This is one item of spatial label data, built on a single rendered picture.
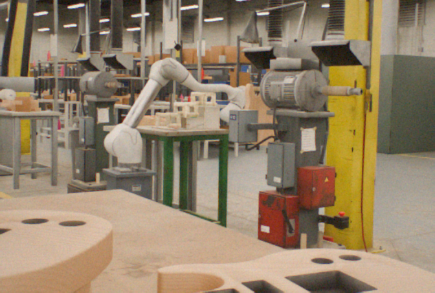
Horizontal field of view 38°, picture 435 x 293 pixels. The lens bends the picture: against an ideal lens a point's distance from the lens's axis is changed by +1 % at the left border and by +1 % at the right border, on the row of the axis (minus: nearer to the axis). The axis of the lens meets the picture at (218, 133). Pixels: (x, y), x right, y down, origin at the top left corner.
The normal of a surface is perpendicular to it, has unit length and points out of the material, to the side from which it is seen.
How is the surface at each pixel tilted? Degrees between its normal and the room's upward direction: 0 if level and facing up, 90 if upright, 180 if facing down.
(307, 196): 90
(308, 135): 90
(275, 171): 90
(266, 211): 90
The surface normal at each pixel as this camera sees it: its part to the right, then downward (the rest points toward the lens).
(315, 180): 0.60, 0.07
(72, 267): 0.94, 0.04
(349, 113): -0.80, 0.04
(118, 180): -0.27, 0.07
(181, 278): 0.12, 0.08
